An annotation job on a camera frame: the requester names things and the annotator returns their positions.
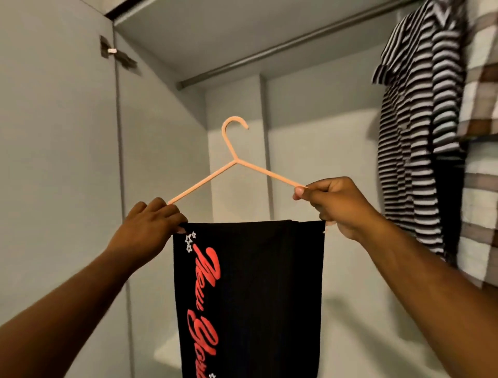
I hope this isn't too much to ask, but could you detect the person's right hand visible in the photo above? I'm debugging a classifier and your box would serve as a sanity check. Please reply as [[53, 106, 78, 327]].
[[293, 176, 384, 242]]

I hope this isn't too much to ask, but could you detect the person's left hand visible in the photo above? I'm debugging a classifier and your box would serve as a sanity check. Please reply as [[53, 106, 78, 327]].
[[105, 197, 189, 274]]

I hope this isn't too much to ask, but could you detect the black white striped garment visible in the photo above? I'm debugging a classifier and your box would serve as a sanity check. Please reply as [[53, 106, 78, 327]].
[[371, 0, 469, 260]]

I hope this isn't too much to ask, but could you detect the peach plastic hanger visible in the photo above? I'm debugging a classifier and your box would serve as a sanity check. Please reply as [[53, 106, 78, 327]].
[[165, 115, 338, 228]]

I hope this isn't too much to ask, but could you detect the white wooden wardrobe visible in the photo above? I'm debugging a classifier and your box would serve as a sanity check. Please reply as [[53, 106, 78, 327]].
[[0, 0, 498, 378]]

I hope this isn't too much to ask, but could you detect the brown white plaid shirt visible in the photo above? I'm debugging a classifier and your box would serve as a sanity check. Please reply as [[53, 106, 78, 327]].
[[455, 0, 498, 291]]

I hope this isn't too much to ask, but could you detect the person's left forearm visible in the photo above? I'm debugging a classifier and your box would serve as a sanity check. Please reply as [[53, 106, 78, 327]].
[[0, 248, 145, 378]]

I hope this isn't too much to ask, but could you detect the person's right forearm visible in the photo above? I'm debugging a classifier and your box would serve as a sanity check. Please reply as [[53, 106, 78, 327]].
[[359, 217, 498, 378]]

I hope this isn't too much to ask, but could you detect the metal door hinge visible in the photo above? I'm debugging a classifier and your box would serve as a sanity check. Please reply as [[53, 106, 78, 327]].
[[98, 35, 140, 72]]

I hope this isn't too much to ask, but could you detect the metal wardrobe hanging rail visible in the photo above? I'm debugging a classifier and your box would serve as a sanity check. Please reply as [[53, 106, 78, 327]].
[[175, 0, 427, 91]]

